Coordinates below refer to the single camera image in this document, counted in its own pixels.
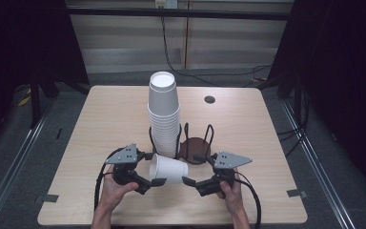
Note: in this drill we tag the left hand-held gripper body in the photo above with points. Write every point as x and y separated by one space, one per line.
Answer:
124 156

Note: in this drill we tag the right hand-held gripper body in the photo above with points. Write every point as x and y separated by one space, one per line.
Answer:
228 160

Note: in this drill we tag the white paper cup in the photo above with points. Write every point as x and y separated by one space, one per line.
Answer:
170 168

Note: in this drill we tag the stack of white cups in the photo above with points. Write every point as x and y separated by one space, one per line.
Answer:
164 127

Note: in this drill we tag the person's right hand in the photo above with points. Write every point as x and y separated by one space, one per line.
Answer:
232 197

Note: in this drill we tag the person's left hand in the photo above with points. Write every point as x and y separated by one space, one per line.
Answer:
116 192

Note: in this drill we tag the small black tape strip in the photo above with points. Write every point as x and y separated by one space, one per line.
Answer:
58 133

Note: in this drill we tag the grey floor tape strip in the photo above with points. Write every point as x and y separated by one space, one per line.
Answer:
296 193
46 198

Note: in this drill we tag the black metal stand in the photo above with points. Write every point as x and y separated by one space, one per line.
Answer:
35 101

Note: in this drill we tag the black curtain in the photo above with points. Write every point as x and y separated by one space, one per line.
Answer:
340 79
19 47

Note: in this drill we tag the black horizontal metal bar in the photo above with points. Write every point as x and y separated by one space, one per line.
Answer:
171 13

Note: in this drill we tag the metal floor rail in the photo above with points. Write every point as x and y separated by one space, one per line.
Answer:
9 178
317 171

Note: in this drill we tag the white wall outlet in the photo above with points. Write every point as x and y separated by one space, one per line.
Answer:
166 3

